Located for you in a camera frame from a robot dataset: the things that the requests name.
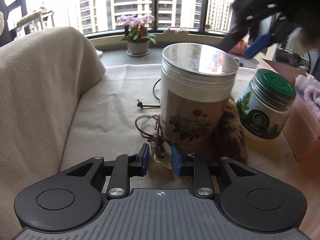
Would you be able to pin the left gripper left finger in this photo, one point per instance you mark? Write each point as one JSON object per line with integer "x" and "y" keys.
{"x": 119, "y": 172}

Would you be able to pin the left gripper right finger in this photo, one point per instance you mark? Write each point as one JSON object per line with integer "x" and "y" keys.
{"x": 201, "y": 171}

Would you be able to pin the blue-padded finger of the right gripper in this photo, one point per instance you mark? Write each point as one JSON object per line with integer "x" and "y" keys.
{"x": 262, "y": 42}

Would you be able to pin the lavender plush towel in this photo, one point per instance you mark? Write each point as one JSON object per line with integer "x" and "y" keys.
{"x": 308, "y": 87}

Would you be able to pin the brown furry plush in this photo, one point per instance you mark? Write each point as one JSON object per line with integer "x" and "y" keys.
{"x": 228, "y": 138}

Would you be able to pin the green lid glass jar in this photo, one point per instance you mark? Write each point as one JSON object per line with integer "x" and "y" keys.
{"x": 265, "y": 105}

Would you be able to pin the large clear floral jar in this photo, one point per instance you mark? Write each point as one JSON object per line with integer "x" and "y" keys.
{"x": 196, "y": 83}

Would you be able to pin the beige covered sofa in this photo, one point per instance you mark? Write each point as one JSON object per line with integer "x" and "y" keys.
{"x": 63, "y": 113}

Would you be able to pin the pink storage box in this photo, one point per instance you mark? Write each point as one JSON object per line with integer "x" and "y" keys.
{"x": 302, "y": 128}

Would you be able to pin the potted pink orchid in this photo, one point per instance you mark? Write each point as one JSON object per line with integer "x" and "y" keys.
{"x": 136, "y": 33}

